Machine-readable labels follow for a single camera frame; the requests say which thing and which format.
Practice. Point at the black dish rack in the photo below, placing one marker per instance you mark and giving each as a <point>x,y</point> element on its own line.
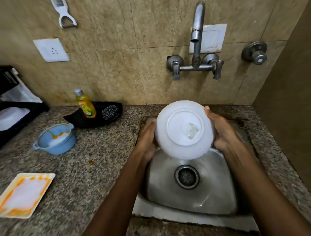
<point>14,107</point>

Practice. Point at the white plate in rack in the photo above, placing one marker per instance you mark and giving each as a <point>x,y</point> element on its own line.
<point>11,118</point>

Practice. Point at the yellow dish soap bottle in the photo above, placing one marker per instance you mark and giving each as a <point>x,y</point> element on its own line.
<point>85,104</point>

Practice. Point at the chrome wall valve knob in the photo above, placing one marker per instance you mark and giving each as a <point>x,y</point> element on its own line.
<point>255,53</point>

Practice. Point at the white bowl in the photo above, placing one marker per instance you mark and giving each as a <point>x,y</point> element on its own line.
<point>184,130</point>

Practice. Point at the person's left hand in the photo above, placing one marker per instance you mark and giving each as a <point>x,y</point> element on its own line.
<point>145,141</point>

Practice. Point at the chrome wall faucet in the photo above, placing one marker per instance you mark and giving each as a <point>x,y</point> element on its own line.
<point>197,48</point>

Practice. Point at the person's left thumb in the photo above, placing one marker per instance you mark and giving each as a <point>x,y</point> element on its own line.
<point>151,124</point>

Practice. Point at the black tray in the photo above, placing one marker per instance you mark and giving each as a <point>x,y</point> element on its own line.
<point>80,119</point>

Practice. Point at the person's right forearm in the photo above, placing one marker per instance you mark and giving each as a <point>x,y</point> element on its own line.
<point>264,192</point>

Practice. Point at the white square plate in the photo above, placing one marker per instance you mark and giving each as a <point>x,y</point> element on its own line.
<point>24,194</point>

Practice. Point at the person's right thumb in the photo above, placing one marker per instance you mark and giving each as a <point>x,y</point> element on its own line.
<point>209,113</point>

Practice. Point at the white peeler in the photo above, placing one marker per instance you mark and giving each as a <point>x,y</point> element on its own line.
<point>63,13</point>

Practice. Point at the white switch plate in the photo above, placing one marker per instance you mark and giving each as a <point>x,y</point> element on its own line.
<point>213,39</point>

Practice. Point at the person's right hand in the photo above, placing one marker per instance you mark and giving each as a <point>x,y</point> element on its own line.
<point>224,132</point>

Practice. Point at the person's left forearm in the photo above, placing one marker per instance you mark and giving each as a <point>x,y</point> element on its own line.
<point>116,197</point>

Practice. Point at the steel wool scrubber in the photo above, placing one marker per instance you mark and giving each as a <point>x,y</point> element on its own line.
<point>109,112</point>

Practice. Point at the sink drain strainer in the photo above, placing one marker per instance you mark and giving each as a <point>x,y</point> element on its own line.
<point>186,176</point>

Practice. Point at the stainless steel sink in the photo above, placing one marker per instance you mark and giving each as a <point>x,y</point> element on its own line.
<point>194,189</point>

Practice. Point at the white wall socket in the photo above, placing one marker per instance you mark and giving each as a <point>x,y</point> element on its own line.
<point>51,49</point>

